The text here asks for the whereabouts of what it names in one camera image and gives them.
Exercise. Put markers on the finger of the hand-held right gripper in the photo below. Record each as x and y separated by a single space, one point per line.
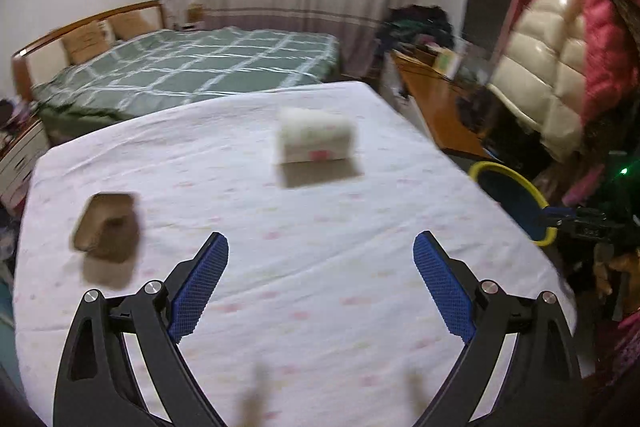
575 218

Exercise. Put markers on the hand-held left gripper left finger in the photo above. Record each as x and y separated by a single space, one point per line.
200 292

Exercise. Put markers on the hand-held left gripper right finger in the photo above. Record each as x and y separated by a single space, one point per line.
445 289

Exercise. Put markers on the yellow rimmed trash bin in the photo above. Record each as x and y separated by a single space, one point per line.
510 202

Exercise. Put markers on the white toilet paper roll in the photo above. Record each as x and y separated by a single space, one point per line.
315 134

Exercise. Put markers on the white dotted tablecloth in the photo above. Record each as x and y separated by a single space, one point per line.
200 157

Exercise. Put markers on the cream puffer jacket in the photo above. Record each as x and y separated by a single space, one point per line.
545 57

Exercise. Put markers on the orange wooden desk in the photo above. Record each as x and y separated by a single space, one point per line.
435 107

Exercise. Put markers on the red puffer jacket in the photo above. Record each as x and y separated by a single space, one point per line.
612 32

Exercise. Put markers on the green white booklet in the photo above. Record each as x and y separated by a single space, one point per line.
445 63

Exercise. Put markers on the black flat television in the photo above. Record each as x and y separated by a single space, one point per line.
490 17

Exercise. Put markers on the white wooden nightstand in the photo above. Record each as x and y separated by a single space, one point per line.
20 157

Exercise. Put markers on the green checked bedspread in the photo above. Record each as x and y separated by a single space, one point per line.
200 62

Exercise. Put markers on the pile of dark clothes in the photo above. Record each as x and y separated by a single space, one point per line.
415 27

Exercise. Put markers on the dark clothes heap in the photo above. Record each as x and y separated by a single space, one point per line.
10 112

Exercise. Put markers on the plain tan pillow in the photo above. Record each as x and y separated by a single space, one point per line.
130 26

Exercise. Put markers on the tan bear print pillow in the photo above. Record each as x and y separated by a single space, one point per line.
85 42

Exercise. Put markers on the wooden bed headboard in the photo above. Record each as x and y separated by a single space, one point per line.
45 42

